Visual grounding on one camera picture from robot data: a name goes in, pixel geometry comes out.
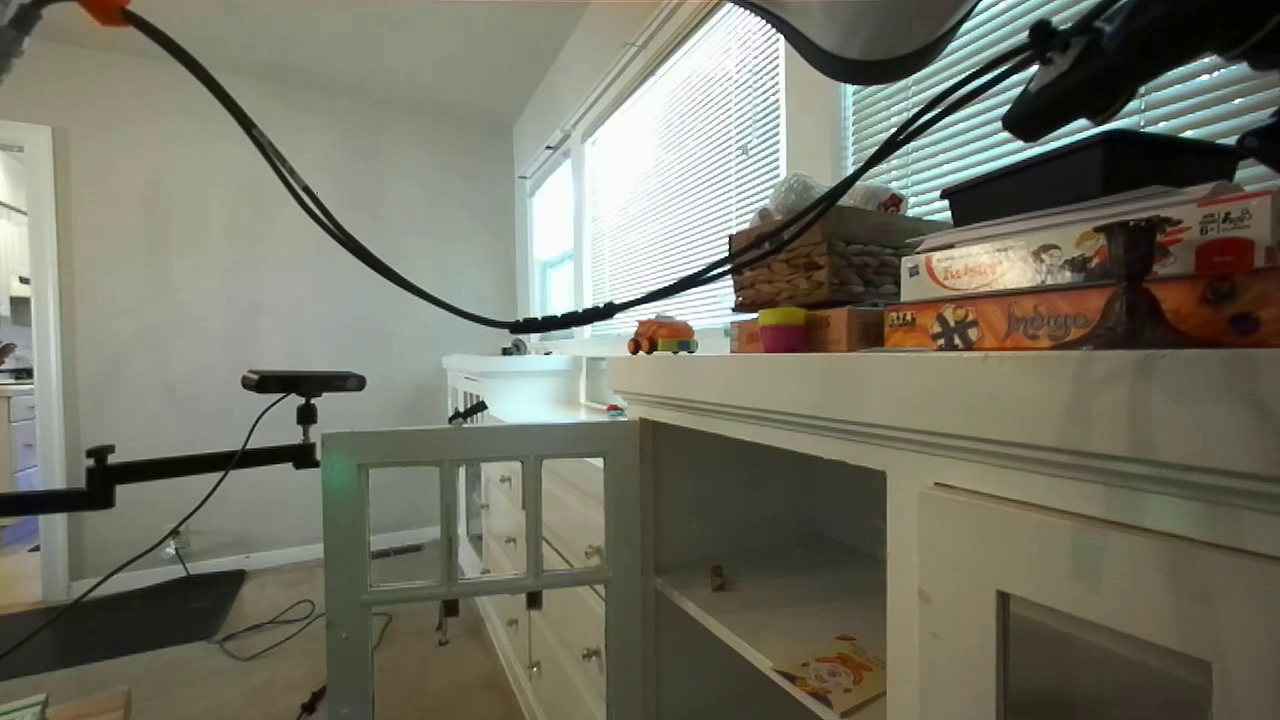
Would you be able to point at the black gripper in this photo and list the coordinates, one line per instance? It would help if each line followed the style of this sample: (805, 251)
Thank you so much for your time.
(1260, 40)

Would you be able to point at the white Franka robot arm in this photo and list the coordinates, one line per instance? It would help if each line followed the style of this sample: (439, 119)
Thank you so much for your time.
(853, 32)

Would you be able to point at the white tall cabinet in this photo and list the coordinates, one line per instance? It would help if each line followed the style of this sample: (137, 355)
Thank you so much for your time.
(1003, 401)

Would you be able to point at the white closed cabinet door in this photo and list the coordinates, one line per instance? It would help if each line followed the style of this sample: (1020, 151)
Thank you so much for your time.
(961, 603)

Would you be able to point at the white low cabinet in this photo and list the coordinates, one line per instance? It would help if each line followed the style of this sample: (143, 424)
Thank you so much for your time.
(525, 387)

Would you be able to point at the white open cabinet door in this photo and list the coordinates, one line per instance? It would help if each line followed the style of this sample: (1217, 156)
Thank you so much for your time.
(351, 572)

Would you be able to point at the white board game box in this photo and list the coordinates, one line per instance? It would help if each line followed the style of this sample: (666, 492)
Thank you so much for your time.
(1014, 260)

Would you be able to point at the orange board game box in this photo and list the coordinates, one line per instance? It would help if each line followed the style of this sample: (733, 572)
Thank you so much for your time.
(1043, 322)

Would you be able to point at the white tissue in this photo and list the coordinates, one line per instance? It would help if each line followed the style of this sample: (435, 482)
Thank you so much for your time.
(801, 196)

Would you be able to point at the orange wooden box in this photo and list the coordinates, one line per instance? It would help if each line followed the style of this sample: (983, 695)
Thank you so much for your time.
(846, 330)

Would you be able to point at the brown wicker basket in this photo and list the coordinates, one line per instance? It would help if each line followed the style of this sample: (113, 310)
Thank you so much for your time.
(801, 267)

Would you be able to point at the yellow and pink cup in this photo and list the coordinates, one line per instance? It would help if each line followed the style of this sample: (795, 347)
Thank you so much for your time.
(781, 330)

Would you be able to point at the bright white window blinds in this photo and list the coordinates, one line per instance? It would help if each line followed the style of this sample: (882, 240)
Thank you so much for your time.
(682, 174)

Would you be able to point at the orange toy truck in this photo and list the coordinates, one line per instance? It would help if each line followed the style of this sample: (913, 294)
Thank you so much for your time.
(660, 338)

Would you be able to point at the colourful picture book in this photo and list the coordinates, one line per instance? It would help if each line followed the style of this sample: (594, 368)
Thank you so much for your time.
(835, 672)

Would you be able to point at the black floor mat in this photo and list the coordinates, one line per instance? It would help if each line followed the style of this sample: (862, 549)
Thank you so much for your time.
(123, 623)

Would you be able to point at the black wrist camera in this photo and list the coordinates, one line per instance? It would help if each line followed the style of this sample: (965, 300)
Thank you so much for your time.
(1064, 84)

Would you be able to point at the black stereo camera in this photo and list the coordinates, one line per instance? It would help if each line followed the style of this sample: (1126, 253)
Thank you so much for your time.
(306, 383)

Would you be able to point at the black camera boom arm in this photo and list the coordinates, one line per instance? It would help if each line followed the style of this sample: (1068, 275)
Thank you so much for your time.
(203, 463)

